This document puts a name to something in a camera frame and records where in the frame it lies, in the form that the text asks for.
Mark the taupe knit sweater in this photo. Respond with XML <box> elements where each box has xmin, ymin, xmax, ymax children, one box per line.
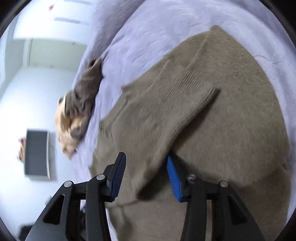
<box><xmin>90</xmin><ymin>26</ymin><xmax>291</xmax><ymax>240</ymax></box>

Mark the dark grey storage box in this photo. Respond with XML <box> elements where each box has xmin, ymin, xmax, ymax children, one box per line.
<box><xmin>24</xmin><ymin>130</ymin><xmax>50</xmax><ymax>180</ymax></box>

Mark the colourful item beside box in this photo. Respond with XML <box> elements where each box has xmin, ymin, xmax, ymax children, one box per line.
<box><xmin>18</xmin><ymin>138</ymin><xmax>26</xmax><ymax>162</ymax></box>

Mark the peach striped garment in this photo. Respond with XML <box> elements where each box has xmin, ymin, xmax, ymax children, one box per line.
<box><xmin>54</xmin><ymin>94</ymin><xmax>83</xmax><ymax>159</ymax></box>

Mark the dark brown garment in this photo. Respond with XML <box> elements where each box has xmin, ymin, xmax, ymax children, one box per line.
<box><xmin>65</xmin><ymin>58</ymin><xmax>103</xmax><ymax>140</ymax></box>

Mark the white wardrobe door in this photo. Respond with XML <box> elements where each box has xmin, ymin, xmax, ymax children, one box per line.
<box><xmin>23</xmin><ymin>39</ymin><xmax>86</xmax><ymax>71</ymax></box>

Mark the lavender plush bedspread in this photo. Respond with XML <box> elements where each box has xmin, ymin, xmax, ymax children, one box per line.
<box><xmin>72</xmin><ymin>0</ymin><xmax>296</xmax><ymax>241</ymax></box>

